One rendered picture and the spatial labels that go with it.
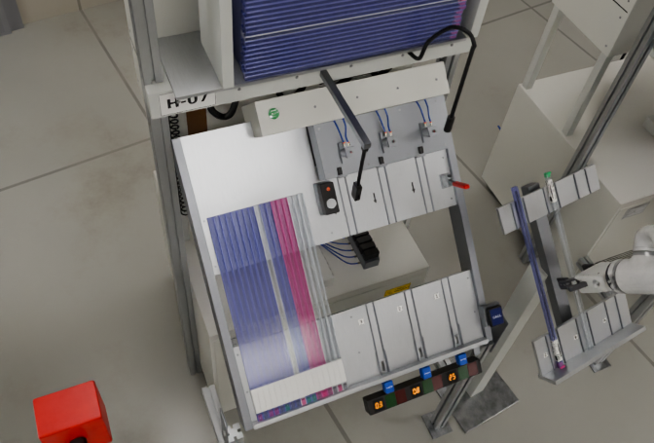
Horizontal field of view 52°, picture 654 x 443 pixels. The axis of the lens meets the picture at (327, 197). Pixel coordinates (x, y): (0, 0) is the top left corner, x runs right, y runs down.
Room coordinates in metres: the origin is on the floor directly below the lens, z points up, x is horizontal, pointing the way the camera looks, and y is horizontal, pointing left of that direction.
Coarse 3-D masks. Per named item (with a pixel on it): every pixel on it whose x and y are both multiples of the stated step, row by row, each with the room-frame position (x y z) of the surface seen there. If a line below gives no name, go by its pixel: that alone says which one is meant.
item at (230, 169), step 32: (224, 128) 1.10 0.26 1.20; (192, 160) 1.02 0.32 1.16; (224, 160) 1.04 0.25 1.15; (256, 160) 1.07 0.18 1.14; (288, 160) 1.09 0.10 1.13; (416, 160) 1.20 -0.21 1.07; (224, 192) 0.99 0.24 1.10; (256, 192) 1.01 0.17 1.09; (288, 192) 1.04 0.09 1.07; (384, 192) 1.12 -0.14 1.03; (416, 192) 1.14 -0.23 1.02; (448, 192) 1.17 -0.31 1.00; (320, 224) 1.00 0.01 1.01; (352, 224) 1.03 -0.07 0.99; (384, 224) 1.06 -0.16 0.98
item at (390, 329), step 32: (416, 288) 0.96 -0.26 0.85; (448, 288) 0.99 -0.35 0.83; (352, 320) 0.85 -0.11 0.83; (384, 320) 0.88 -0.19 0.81; (416, 320) 0.90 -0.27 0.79; (448, 320) 0.92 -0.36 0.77; (480, 320) 0.95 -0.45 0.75; (352, 352) 0.79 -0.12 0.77; (384, 352) 0.81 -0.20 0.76; (416, 352) 0.84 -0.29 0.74; (352, 384) 0.73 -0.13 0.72
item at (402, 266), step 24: (192, 240) 1.17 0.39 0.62; (336, 240) 1.24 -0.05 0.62; (384, 240) 1.27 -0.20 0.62; (408, 240) 1.28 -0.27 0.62; (168, 264) 1.42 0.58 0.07; (192, 264) 1.09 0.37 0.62; (336, 264) 1.16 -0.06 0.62; (360, 264) 1.17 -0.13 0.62; (384, 264) 1.18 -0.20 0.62; (408, 264) 1.19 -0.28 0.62; (192, 288) 1.01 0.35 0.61; (336, 288) 1.07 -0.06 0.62; (360, 288) 1.08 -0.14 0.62; (384, 288) 1.12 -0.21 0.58; (408, 288) 1.17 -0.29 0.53; (336, 312) 1.05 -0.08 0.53; (216, 336) 0.87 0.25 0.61; (216, 360) 0.86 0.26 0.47; (216, 384) 0.86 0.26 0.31
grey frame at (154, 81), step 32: (128, 0) 1.03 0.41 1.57; (160, 64) 1.03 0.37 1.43; (352, 64) 1.21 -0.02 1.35; (384, 64) 1.25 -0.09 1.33; (448, 64) 1.37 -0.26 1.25; (224, 96) 1.06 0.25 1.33; (256, 96) 1.10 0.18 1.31; (160, 128) 1.03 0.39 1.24; (160, 160) 1.02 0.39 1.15; (160, 192) 1.03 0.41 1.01; (192, 320) 1.03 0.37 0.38; (192, 352) 1.03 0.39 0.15; (448, 416) 0.94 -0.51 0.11
